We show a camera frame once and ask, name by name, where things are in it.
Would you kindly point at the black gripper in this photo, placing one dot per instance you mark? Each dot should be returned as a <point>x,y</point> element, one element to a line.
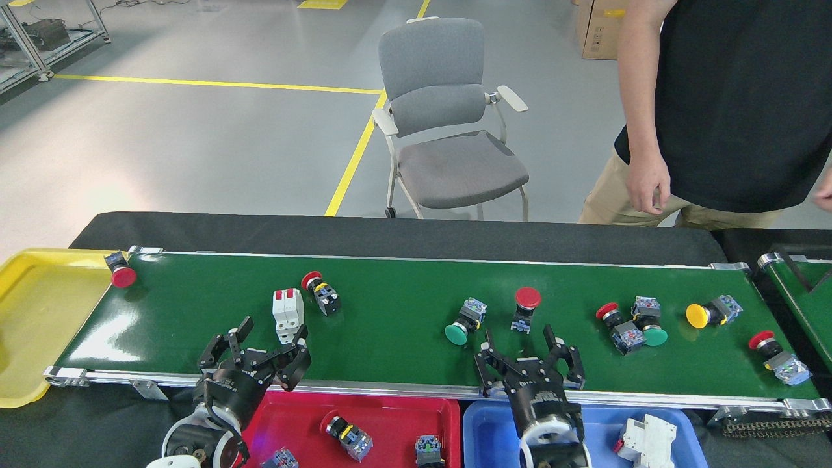
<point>231,390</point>
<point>539,393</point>

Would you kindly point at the white circuit breaker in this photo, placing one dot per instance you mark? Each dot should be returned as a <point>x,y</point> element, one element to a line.
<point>288,312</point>
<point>647,442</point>

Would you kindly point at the green push button switch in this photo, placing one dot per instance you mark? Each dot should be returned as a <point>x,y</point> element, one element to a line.
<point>429,448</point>
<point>456,334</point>
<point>654,336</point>

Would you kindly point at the person's right forearm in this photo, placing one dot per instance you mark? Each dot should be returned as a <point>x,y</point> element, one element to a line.
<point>643,97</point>

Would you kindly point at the blue plastic tray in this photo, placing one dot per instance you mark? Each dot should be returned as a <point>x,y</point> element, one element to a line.
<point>487,442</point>

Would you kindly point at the red plastic tray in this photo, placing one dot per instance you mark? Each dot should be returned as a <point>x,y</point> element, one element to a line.
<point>403,422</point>

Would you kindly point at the yellow plastic tray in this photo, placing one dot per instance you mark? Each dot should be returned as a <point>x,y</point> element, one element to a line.
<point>45,325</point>

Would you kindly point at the short green conveyor belt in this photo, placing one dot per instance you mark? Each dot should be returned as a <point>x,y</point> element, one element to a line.
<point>816,312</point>

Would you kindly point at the person's right hand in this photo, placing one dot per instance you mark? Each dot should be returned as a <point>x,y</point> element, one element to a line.
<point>647,185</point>

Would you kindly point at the person's left hand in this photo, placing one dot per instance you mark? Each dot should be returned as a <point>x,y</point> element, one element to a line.
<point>824,197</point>

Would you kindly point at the grey office chair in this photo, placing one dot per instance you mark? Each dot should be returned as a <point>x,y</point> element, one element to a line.
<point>455,169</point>

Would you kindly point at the brown cardboard box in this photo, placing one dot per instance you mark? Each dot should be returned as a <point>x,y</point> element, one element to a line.
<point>601,29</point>

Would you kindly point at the person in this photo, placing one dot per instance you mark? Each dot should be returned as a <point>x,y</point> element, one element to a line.
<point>747,97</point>

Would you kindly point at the silver metal rack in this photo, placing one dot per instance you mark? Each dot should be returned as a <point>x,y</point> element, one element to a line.
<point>68,55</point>

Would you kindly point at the black box on rack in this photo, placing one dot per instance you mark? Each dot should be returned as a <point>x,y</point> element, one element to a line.
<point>47,34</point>

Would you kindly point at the green conveyor belt silver frame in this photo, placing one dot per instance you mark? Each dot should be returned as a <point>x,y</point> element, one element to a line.
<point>390,299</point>

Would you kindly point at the black guide frame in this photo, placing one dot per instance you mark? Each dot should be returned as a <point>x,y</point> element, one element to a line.
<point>797,270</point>

